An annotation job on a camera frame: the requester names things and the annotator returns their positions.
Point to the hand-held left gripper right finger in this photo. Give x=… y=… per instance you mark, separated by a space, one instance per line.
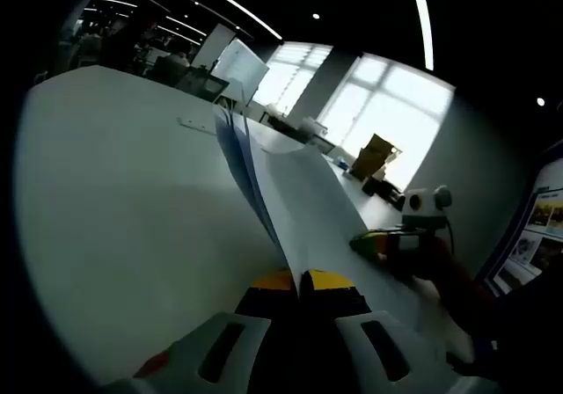
x=349 y=350

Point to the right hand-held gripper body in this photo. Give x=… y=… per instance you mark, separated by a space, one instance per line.
x=422 y=205

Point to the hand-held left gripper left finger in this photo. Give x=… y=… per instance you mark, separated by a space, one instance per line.
x=189 y=354

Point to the person's left hand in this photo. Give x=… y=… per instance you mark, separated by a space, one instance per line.
x=154 y=364

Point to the person's right hand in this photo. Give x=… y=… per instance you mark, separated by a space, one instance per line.
x=431 y=266

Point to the black device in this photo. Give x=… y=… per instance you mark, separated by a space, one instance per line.
x=391 y=191

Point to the black cup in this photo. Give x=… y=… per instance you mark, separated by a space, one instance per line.
x=371 y=186

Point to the brown cardboard box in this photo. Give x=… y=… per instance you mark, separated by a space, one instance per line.
x=367 y=165

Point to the open cardboard box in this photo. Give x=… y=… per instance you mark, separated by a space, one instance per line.
x=380 y=145

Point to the blue tissue box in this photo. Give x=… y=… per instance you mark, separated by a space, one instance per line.
x=343 y=161

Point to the long ceiling light strip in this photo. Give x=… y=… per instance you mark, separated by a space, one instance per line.
x=429 y=62

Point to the grey desk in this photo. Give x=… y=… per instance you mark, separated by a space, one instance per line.
x=281 y=123

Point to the clear plastic ruler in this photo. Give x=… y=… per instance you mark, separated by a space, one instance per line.
x=195 y=123

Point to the white whiteboard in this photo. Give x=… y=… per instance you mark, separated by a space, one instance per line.
x=242 y=66

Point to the curved ceiling light strip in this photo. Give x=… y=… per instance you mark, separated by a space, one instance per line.
x=277 y=35

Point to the mesh office chair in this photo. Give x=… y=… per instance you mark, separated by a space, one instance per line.
x=202 y=84

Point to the grey office chair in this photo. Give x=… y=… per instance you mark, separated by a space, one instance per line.
x=165 y=70

